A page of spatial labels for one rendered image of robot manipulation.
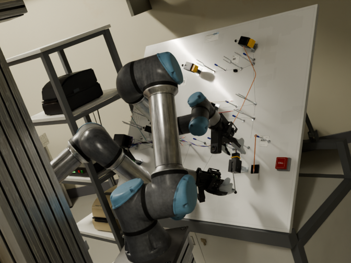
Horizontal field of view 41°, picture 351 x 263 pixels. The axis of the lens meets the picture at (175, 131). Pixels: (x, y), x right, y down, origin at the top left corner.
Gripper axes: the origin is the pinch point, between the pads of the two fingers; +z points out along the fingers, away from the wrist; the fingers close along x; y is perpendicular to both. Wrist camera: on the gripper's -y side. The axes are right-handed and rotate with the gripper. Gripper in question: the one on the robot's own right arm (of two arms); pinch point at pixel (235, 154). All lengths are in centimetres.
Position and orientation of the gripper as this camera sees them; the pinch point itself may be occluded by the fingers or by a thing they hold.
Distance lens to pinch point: 212.1
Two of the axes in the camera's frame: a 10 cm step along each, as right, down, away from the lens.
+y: 4.1, -7.5, 5.2
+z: 5.8, 6.5, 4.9
